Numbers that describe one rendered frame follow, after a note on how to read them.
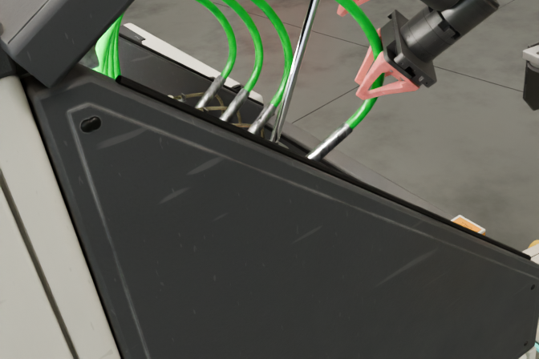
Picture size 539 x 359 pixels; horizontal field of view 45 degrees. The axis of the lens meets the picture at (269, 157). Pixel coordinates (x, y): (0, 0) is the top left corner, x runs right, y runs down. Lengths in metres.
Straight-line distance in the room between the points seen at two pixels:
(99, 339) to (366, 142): 2.62
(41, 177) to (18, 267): 0.07
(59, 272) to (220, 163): 0.14
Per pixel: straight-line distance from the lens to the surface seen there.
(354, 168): 1.18
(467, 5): 0.80
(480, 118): 3.25
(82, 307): 0.50
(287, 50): 1.05
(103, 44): 0.79
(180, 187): 0.48
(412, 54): 0.82
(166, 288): 0.53
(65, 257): 0.47
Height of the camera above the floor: 1.61
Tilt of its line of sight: 32 degrees down
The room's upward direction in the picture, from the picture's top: 8 degrees counter-clockwise
